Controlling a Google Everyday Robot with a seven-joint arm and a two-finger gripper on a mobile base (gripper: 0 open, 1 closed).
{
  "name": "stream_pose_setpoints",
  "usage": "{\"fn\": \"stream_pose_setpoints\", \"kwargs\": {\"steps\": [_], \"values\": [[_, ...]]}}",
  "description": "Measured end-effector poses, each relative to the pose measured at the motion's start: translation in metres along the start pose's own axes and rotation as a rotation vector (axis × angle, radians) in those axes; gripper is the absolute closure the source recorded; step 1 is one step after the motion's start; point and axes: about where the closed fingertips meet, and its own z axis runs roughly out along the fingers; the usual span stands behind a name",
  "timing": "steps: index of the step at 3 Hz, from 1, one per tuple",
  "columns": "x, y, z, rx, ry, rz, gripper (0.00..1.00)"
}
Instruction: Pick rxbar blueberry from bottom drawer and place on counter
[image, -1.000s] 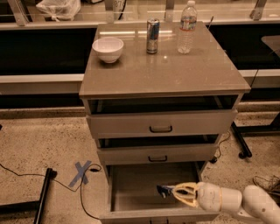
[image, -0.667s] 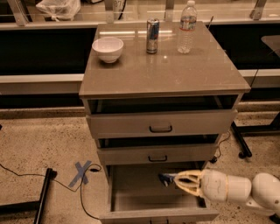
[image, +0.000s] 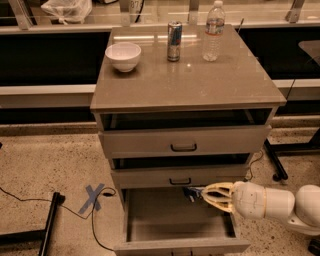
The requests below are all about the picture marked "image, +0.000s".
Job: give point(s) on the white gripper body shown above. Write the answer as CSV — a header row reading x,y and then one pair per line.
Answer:
x,y
248,200

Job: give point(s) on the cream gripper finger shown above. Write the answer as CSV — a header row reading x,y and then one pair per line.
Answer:
x,y
223,188
221,202

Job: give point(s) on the dark rxbar blueberry wrapper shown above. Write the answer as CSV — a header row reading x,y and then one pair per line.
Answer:
x,y
192,193

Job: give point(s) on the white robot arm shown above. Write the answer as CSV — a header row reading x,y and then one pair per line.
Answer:
x,y
299,212

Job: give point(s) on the top grey drawer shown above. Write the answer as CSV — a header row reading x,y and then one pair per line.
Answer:
x,y
183,141

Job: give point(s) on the bottom grey open drawer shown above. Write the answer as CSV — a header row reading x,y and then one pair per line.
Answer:
x,y
164,222

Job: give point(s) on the middle grey drawer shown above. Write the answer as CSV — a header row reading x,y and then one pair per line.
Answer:
x,y
178,176

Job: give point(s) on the grey three-drawer cabinet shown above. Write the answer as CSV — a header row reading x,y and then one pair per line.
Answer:
x,y
190,93

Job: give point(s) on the black table leg with caster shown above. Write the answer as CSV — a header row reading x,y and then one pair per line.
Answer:
x,y
280,173

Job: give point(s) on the blue tape cross mark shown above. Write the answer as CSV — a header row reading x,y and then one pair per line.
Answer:
x,y
92,198

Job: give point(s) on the clear plastic water bottle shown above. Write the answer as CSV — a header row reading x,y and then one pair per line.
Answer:
x,y
213,32

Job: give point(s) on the white ceramic bowl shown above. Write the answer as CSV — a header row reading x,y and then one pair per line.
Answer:
x,y
123,56

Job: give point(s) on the silver blue energy drink can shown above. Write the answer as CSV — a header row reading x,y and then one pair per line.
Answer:
x,y
174,40

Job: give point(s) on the black metal stand leg left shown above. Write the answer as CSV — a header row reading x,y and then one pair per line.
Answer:
x,y
42,235

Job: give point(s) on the white plastic bag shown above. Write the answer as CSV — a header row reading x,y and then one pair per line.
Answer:
x,y
67,11

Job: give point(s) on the metal railing frame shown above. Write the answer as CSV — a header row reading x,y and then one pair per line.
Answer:
x,y
26,16

